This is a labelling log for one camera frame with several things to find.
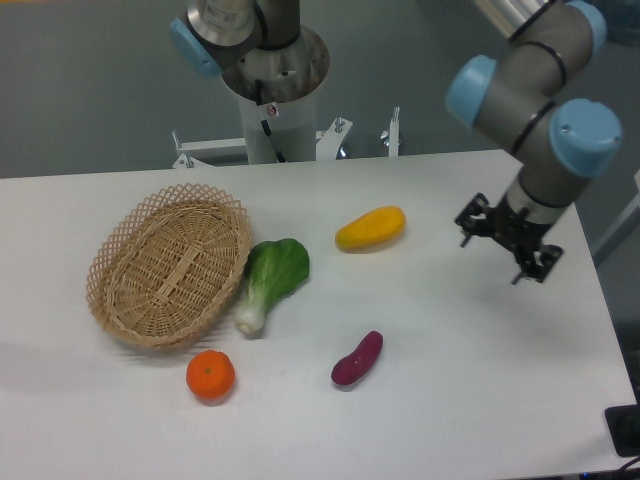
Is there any white metal base frame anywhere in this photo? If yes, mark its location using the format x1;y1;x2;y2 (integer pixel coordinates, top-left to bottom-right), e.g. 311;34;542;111
172;117;354;169

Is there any white bracket with bolt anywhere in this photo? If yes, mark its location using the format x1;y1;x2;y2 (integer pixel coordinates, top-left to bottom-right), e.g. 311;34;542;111
380;106;401;157

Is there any woven wicker basket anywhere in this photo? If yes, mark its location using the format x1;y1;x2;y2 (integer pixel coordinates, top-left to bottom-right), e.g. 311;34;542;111
86;183;253;349

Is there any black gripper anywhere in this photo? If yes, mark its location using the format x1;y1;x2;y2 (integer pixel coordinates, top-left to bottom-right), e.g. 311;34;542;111
454;192;564;284

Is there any black device at table edge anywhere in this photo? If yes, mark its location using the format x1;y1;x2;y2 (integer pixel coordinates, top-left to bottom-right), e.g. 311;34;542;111
605;404;639;457

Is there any purple sweet potato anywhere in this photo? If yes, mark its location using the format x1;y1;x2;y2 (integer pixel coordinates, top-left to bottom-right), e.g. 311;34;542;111
330;331;384;387

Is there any orange tangerine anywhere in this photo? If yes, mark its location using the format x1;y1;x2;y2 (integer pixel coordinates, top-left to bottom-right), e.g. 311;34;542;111
186;350;236;400

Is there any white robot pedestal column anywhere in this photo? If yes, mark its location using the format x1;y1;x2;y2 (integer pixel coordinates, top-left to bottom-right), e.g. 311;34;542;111
238;95;316;163

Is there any yellow orange mango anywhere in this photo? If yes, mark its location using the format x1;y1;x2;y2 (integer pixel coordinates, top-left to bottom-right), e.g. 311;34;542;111
334;206;406;251

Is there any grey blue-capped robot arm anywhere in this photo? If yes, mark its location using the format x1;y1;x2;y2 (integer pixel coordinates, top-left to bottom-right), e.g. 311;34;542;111
170;1;622;282

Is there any green bok choy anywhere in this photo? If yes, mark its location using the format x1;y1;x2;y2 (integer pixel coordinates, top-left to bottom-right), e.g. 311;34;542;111
235;238;310;336

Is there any black cable on pedestal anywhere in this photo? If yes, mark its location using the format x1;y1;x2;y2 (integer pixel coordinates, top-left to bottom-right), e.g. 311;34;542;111
253;78;289;164

